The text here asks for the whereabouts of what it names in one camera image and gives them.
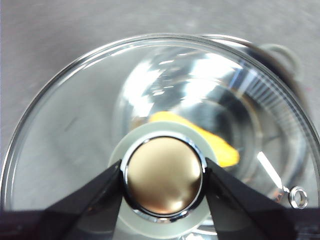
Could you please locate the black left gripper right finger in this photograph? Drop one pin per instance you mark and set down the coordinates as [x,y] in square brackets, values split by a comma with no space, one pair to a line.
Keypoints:
[245,212]

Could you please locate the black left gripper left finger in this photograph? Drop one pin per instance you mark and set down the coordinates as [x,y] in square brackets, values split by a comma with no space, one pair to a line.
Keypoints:
[75,212]

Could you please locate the yellow corn cob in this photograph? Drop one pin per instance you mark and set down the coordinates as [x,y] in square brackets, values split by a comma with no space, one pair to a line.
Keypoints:
[221,150]

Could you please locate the glass lid with green knob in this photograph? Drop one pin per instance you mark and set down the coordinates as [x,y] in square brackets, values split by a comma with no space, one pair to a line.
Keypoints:
[75,125]

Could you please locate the sage green electric pot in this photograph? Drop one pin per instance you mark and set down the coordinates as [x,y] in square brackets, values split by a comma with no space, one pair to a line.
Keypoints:
[295,60]

